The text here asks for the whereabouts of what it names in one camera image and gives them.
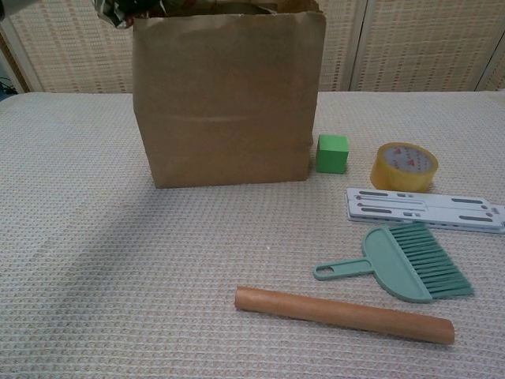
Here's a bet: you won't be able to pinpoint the gold red snack packet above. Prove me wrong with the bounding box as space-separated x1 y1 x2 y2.
92 0 135 29

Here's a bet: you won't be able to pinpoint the brown paper bag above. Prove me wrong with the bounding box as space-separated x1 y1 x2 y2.
132 0 327 190

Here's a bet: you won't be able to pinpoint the small green hand brush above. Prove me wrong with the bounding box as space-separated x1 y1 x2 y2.
312 223 475 304

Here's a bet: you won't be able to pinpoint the green cube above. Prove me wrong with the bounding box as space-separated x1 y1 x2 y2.
315 133 350 174

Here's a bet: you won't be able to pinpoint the beige waffle tablecloth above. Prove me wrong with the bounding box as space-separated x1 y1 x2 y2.
0 90 505 379

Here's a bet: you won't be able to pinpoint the yellow packing tape roll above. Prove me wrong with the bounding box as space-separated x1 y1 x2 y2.
370 142 440 193

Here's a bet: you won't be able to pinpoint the wooden rolling pin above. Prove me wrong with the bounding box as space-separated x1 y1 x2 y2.
234 286 456 346

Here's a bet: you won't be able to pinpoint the woven folding screen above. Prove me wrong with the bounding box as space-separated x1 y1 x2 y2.
0 0 505 95

